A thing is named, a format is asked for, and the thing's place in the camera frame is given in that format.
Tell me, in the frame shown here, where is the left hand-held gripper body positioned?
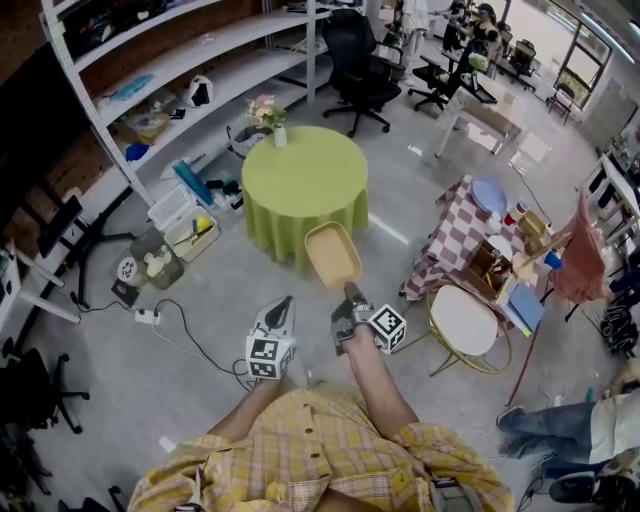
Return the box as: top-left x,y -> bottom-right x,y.
245,319 -> 297,382

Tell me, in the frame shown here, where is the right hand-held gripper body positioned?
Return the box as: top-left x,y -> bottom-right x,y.
330,298 -> 407,357

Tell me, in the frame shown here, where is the rectangular wooden tray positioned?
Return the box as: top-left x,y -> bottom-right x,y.
304,220 -> 363,292

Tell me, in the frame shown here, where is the person's left forearm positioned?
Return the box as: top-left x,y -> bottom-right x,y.
207,377 -> 296,441

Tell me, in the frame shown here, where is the person's right forearm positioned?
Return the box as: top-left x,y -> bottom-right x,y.
344,324 -> 419,441

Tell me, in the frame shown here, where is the white round stool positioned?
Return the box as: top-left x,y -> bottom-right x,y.
425,282 -> 514,376

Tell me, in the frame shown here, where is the person's yellow plaid shirt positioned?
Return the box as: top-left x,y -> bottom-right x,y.
127,384 -> 514,512

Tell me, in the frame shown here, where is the white plastic bin with tools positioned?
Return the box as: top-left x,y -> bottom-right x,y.
163,204 -> 220,263

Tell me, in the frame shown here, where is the red checkered cloth table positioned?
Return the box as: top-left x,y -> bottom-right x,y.
399,174 -> 551,301

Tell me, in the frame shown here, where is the brown cardboard box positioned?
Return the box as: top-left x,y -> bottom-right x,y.
467,241 -> 514,306

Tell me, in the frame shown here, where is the round green table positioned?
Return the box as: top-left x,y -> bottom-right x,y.
241,125 -> 370,275

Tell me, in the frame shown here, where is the blue notebook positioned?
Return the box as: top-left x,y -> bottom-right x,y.
507,284 -> 545,334

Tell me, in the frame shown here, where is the small black box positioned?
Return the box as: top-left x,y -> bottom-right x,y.
110,277 -> 141,307

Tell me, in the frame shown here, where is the white tape spool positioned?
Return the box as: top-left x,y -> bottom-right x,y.
116,255 -> 144,287

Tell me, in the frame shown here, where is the white lattice basket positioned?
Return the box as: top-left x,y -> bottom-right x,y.
147,183 -> 197,231

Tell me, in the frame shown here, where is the long blue box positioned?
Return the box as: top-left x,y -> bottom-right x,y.
172,159 -> 215,206

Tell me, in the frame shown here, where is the pale blue plate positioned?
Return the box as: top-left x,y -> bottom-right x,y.
471,177 -> 509,216

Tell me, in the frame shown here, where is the red cup stack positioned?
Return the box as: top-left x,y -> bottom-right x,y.
502,198 -> 531,226

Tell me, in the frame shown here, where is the pink flower bouquet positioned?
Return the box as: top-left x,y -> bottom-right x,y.
244,94 -> 287,129

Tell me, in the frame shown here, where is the pink cloth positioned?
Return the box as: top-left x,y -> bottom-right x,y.
549,192 -> 611,304

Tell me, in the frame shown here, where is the cardboard box in plastic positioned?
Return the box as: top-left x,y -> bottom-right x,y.
112,107 -> 171,146

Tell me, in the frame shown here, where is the large black office chair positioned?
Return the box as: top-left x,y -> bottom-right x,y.
321,8 -> 405,139

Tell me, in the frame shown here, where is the white desk with wooden top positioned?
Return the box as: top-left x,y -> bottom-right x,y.
434,74 -> 526,159

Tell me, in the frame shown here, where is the black and white bag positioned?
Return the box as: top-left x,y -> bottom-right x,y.
185,74 -> 215,109

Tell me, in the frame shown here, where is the small black office chair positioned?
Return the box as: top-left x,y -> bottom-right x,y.
407,42 -> 474,114

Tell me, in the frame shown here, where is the black swivel chair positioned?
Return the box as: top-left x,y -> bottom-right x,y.
0,337 -> 91,436

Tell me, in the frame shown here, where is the white metal shelf rack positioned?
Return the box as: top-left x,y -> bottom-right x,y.
39,0 -> 371,209

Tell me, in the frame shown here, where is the teal packet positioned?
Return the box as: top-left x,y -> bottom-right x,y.
110,73 -> 155,101

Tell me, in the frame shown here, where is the black cable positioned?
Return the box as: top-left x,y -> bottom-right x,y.
152,298 -> 251,386

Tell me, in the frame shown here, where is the wire laundry basket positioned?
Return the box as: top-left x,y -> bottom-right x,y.
225,124 -> 274,161

